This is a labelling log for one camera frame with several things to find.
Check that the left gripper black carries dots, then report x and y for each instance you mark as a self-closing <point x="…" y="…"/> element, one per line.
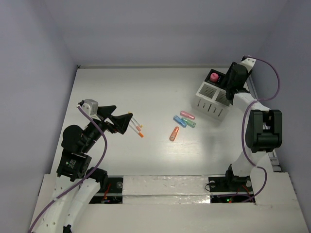
<point x="106" y="120"/>

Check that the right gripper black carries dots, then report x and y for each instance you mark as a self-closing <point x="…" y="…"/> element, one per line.
<point x="229" y="74"/>

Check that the yellow tip marker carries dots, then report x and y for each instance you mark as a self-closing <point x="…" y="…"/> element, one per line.
<point x="135" y="122"/>

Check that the pink glue stick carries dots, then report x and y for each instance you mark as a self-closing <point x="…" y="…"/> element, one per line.
<point x="214" y="77"/>

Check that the pink correction tape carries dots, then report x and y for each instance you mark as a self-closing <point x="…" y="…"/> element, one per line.
<point x="187" y="115"/>

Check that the orange correction tape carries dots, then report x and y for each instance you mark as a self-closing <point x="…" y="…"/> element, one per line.
<point x="174" y="134"/>

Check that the green correction tape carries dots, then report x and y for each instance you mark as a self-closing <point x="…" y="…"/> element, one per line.
<point x="189" y="122"/>

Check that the blue correction tape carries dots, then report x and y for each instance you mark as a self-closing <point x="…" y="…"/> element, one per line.
<point x="178" y="120"/>

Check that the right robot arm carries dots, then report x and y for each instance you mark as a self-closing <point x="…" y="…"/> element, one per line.
<point x="261" y="126"/>

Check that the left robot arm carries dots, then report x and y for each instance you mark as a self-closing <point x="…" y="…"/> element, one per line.
<point x="76" y="182"/>

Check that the pink tip marker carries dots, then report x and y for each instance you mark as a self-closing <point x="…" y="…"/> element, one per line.
<point x="136" y="127"/>

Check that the black and white organizer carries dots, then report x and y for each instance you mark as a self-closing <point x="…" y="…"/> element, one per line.
<point x="210" y="99"/>

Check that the orange tip marker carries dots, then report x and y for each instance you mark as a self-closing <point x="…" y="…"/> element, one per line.
<point x="136" y="131"/>

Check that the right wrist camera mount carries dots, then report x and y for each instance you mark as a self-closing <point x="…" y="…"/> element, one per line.
<point x="248" y="62"/>

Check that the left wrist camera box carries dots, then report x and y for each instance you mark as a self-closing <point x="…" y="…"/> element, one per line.
<point x="90" y="107"/>

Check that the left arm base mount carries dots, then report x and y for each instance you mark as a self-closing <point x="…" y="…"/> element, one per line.
<point x="111" y="194"/>

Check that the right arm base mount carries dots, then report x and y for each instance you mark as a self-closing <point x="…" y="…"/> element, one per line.
<point x="230" y="188"/>

